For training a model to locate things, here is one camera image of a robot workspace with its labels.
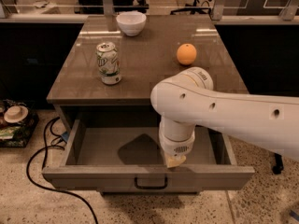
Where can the white bowl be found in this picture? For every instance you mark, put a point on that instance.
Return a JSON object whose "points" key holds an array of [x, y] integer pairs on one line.
{"points": [[132, 22]]}

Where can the green white soda can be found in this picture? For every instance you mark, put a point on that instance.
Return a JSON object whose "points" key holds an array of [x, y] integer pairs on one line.
{"points": [[108, 63]]}

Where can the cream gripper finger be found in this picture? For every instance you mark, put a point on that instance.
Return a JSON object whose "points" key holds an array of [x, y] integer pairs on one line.
{"points": [[174, 161]]}

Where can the grey top drawer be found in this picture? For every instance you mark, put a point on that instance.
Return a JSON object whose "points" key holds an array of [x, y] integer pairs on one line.
{"points": [[130, 160]]}

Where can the beige small hat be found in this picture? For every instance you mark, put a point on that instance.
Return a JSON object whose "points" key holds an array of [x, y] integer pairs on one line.
{"points": [[16, 114]]}

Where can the orange fruit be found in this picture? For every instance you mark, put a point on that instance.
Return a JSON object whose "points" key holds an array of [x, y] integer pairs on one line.
{"points": [[186, 54]]}

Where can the black stand leg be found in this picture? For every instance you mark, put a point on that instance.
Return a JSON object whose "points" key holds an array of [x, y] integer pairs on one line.
{"points": [[278, 166]]}

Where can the grey drawer cabinet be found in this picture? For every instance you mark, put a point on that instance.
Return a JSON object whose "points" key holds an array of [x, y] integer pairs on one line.
{"points": [[79, 93]]}

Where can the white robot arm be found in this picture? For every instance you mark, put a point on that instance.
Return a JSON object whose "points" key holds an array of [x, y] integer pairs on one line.
{"points": [[188, 99]]}

